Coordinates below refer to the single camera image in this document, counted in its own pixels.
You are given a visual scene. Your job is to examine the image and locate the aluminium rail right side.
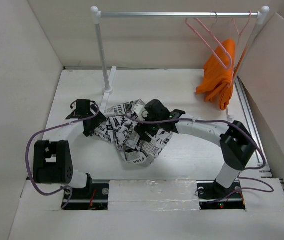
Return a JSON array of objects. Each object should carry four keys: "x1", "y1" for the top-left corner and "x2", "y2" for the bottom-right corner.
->
[{"x1": 235, "y1": 77, "x2": 272, "y2": 177}]

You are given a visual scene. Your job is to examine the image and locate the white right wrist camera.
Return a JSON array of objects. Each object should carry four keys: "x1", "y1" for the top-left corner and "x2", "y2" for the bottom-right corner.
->
[{"x1": 131, "y1": 104, "x2": 149, "y2": 121}]

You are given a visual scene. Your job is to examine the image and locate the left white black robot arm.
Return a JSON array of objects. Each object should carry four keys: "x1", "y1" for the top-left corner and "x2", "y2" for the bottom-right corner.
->
[{"x1": 33, "y1": 99, "x2": 106, "y2": 199}]

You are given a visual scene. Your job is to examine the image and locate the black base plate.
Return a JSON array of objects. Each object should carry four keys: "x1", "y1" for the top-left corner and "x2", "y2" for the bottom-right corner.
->
[
  {"x1": 194, "y1": 180, "x2": 246, "y2": 210},
  {"x1": 62, "y1": 182, "x2": 110, "y2": 211}
]

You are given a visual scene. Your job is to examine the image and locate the pink wire hanger with garment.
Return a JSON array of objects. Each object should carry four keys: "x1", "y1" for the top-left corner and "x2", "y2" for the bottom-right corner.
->
[{"x1": 230, "y1": 10, "x2": 253, "y2": 88}]

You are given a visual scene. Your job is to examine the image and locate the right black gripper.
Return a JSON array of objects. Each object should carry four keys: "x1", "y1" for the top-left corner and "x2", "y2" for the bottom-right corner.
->
[{"x1": 134, "y1": 110, "x2": 162, "y2": 143}]

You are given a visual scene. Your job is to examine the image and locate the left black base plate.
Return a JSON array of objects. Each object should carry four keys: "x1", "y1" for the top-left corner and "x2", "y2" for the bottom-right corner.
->
[{"x1": 62, "y1": 182, "x2": 110, "y2": 211}]

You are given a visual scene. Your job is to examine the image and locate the pink wire hanger empty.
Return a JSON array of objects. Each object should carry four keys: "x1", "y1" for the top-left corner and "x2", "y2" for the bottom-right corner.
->
[{"x1": 185, "y1": 17, "x2": 234, "y2": 71}]

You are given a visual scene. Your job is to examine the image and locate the newspaper print trousers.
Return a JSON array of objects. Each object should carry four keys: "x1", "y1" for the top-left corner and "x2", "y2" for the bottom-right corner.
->
[{"x1": 94, "y1": 99, "x2": 173, "y2": 167}]

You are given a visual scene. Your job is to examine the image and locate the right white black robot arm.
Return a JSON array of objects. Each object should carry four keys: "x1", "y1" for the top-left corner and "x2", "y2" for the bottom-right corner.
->
[{"x1": 132, "y1": 99, "x2": 256, "y2": 197}]

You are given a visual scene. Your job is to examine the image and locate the white metal clothes rack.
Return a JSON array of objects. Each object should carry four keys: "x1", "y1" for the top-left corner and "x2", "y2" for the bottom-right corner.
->
[{"x1": 90, "y1": 6, "x2": 270, "y2": 111}]

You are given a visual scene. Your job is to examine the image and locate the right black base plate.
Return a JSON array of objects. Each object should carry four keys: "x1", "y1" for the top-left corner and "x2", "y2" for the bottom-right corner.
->
[{"x1": 194, "y1": 180, "x2": 246, "y2": 210}]

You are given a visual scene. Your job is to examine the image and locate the orange garment on hanger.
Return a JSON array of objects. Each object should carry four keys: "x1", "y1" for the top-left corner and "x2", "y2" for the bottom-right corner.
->
[{"x1": 195, "y1": 38, "x2": 236, "y2": 111}]

